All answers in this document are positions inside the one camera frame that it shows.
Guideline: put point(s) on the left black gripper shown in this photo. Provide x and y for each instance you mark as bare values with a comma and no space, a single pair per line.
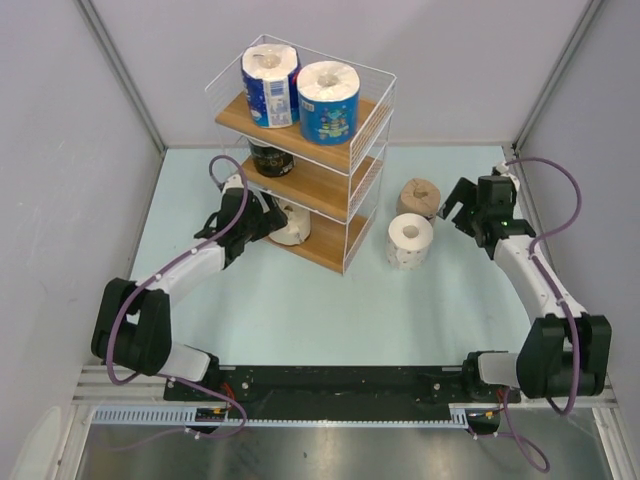
271,220

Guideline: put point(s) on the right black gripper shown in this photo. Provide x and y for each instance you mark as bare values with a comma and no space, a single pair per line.
464,192

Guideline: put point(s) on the beige paper roll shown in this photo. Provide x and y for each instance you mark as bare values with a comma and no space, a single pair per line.
298,227

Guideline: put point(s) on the black paper roll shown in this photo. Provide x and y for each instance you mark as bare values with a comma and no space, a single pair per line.
270,161

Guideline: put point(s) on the light blue paper roll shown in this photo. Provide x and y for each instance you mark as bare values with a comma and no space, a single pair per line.
328,96

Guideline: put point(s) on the dark blue paper roll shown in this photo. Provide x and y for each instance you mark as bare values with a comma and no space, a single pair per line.
269,73

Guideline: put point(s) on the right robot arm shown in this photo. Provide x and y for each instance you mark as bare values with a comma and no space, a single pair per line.
566,351

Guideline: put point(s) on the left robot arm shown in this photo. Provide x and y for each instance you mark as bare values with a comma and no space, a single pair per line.
133,326

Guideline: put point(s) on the brown wrapped paper roll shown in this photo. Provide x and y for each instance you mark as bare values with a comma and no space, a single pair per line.
420,197

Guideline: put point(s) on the white dotted paper roll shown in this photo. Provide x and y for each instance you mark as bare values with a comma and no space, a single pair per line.
409,237

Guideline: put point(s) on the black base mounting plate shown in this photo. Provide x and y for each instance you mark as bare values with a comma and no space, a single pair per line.
351,388

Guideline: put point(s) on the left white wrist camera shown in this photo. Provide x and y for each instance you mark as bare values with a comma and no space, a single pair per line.
233,182

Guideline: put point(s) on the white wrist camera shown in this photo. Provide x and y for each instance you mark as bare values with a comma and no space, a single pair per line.
233,182
503,169

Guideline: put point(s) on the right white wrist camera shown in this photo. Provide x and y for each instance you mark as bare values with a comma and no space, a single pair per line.
503,169

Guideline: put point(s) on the white wire wooden shelf rack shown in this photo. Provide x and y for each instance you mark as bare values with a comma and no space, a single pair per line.
338,185

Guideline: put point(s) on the grey slotted cable duct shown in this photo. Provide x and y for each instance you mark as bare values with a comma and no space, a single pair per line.
437,416

